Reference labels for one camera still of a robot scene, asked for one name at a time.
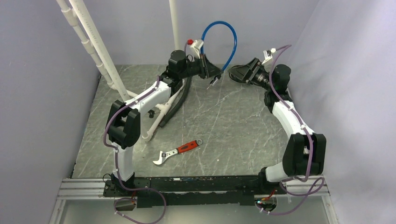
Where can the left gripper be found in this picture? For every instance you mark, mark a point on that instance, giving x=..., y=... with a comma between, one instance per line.
x=208, y=70

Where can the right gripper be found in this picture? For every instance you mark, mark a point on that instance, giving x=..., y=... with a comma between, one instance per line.
x=251, y=69

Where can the blue cable lock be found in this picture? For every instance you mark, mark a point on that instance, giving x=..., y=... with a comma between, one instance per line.
x=220, y=38

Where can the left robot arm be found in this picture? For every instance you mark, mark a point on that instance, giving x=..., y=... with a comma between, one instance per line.
x=123, y=128

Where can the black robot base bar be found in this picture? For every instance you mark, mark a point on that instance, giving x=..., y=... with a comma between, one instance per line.
x=196, y=190

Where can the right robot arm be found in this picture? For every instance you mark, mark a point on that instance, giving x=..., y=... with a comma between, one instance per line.
x=305, y=152

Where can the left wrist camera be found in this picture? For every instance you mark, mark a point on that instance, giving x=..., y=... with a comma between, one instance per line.
x=195, y=46

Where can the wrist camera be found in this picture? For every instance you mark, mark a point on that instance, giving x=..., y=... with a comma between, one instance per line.
x=195, y=46
x=268, y=55

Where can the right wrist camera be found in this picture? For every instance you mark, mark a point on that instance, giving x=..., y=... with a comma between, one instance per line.
x=268, y=55

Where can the red handled adjustable wrench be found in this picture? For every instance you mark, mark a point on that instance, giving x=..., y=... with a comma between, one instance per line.
x=163, y=156

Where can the aluminium rail frame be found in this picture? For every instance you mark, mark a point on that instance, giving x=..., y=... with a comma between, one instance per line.
x=76, y=189

